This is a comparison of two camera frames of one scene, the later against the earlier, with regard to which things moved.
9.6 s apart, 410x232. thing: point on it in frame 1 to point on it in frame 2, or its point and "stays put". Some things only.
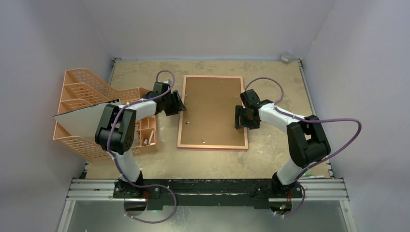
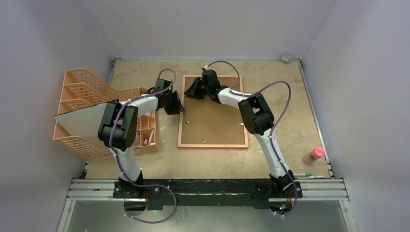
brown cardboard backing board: x=209 y=118 stays put
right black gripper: x=242 y=118 to x=200 y=88
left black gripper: x=177 y=106 stays put
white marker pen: x=316 y=177 stays put
